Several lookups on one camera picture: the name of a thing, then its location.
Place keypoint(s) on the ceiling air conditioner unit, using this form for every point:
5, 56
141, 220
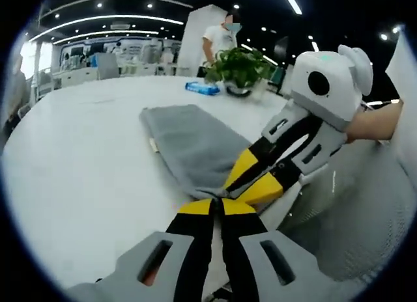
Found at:
120, 26

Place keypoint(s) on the grey towel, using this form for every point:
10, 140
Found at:
192, 142

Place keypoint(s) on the green potted plant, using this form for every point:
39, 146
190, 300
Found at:
239, 66

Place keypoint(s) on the clear glass vase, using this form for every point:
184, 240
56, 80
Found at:
258, 92

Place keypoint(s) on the grey high-back chair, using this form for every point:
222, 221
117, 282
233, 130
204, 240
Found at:
107, 66

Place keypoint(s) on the person's white-clothed upper body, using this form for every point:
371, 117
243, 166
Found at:
405, 87

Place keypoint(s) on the blue wipes packet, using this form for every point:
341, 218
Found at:
202, 88

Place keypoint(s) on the grey plant pot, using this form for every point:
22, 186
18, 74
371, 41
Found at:
238, 90

